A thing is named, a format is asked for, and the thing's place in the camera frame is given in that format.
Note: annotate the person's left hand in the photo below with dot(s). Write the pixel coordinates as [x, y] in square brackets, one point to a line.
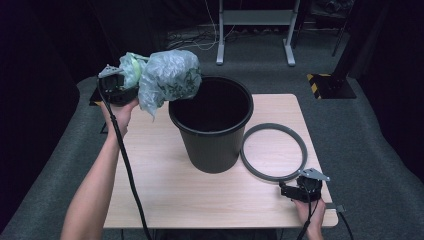
[118, 118]

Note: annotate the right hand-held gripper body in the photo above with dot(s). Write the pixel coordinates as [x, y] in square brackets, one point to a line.
[310, 190]

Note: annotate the translucent grey garbage bag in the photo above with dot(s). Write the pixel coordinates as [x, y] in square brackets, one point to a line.
[166, 76]

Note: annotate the black striped stand base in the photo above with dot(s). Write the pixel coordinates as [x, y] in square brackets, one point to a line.
[328, 86]
[95, 100]

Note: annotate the black plastic trash bin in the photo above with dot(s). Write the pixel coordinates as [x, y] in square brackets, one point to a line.
[213, 150]

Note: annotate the black tripod stand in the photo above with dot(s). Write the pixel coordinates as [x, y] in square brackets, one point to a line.
[340, 36]

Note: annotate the grey table edge bracket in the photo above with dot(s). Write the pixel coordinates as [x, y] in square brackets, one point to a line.
[336, 208]

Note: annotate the person's right hand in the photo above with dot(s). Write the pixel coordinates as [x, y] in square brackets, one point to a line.
[311, 216]

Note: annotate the white metal stand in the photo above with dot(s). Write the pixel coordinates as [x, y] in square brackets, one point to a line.
[256, 16]

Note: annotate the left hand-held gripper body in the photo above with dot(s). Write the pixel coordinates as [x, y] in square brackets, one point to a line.
[115, 90]

